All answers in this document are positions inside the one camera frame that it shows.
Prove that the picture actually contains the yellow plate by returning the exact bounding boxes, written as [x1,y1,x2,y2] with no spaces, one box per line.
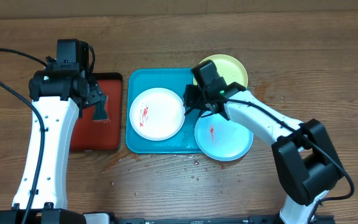
[201,54,249,88]

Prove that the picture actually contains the light blue plate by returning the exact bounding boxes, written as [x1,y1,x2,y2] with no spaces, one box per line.
[195,114,254,161]

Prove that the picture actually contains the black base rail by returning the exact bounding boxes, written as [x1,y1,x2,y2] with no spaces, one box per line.
[82,212,335,224]

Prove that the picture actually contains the green and red sponge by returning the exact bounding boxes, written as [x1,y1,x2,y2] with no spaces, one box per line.
[93,101,108,121]

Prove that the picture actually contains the red tray with black rim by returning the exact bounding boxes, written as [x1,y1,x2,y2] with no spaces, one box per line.
[70,72,122,152]

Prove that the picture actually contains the white plate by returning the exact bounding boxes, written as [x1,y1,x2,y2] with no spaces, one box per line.
[129,88,185,141]

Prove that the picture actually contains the blue plastic tray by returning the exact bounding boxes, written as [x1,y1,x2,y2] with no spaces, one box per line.
[126,68,201,154]

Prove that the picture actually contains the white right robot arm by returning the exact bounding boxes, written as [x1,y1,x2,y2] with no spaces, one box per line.
[183,83,346,223]

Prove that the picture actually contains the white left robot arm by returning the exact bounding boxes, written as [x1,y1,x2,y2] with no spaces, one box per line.
[0,70,114,223]

